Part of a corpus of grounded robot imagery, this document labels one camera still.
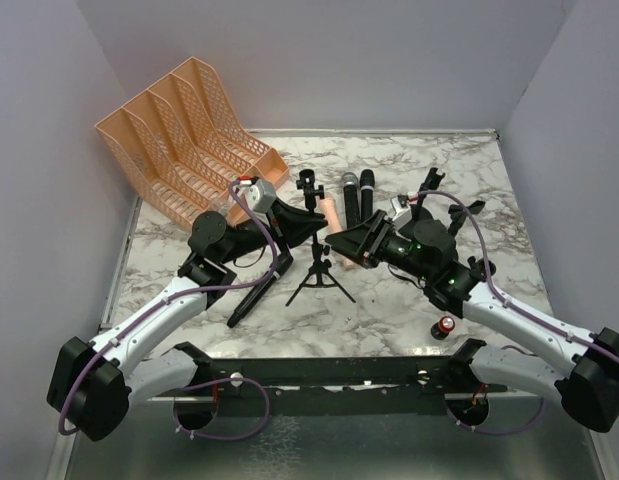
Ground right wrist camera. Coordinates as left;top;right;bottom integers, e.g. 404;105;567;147
388;194;417;232

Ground black microphone silver grille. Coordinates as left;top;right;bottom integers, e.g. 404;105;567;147
341;172;361;229

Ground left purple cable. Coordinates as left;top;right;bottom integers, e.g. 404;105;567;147
57;180;283;442

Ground purple cable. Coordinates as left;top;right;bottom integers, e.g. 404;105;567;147
416;189;605;435
57;180;283;442

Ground black tripod microphone stand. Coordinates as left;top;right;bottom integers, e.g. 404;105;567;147
285;169;355;307

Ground peach plastic file organizer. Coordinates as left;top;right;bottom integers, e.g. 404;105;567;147
95;57;289;231

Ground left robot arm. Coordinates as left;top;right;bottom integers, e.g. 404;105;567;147
47;198;327;441

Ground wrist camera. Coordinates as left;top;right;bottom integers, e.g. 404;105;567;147
245;178;277;215
388;194;417;232

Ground peach pink microphone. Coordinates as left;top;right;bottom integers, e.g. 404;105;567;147
318;193;356;270

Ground red black small bottle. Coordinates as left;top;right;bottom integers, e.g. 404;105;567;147
430;316;456;341

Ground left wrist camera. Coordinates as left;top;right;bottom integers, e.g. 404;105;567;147
245;178;277;215

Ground black microphone white band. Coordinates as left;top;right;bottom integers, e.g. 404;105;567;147
226;251;293;328

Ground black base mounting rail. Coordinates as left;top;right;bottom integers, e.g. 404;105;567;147
176;342;481;417

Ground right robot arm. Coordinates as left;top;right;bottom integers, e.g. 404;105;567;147
326;210;619;433

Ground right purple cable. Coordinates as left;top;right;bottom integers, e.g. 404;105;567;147
416;189;605;435

